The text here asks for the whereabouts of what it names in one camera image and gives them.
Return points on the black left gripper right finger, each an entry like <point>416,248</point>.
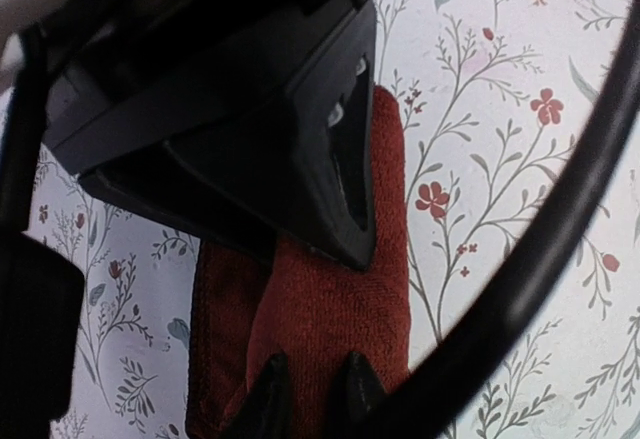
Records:
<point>359,391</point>

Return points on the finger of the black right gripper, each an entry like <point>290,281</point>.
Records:
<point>266,133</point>

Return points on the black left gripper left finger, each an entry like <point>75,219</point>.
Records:
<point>265,413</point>

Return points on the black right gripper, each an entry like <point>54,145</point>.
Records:
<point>81,59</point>

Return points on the dark red towel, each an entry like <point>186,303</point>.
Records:
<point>306,306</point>

